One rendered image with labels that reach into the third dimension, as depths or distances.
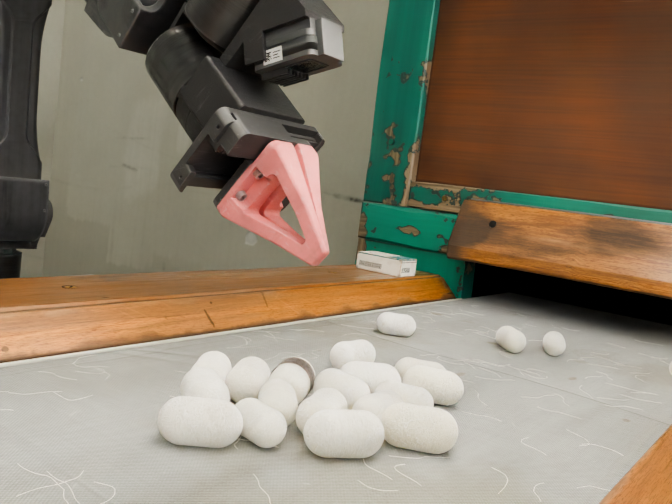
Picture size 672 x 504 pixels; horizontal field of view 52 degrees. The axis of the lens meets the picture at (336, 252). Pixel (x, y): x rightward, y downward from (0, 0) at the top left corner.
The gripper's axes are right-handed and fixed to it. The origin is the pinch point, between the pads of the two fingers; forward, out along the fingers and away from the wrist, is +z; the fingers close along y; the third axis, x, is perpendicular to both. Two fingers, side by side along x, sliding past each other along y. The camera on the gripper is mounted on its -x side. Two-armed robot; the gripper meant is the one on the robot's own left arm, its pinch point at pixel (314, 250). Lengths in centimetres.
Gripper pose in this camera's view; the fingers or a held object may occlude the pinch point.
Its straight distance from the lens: 45.5
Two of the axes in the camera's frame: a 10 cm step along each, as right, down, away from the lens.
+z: 5.3, 7.6, -3.7
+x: -6.2, 6.5, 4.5
